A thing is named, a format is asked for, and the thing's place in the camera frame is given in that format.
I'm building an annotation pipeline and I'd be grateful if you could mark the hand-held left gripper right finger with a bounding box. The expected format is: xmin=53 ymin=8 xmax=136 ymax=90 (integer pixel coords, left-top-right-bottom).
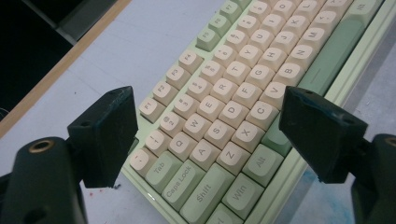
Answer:
xmin=277 ymin=86 xmax=369 ymax=185

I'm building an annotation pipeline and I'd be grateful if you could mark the green and cream mechanical keyboard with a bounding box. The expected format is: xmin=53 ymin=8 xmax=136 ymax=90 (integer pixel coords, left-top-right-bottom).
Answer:
xmin=120 ymin=0 xmax=396 ymax=224

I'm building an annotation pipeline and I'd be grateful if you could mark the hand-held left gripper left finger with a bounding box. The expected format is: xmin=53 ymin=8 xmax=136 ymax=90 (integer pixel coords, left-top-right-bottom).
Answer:
xmin=66 ymin=86 xmax=140 ymax=189

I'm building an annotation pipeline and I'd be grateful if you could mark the wooden table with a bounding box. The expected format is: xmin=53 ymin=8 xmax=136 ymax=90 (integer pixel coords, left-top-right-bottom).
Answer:
xmin=0 ymin=0 xmax=134 ymax=140

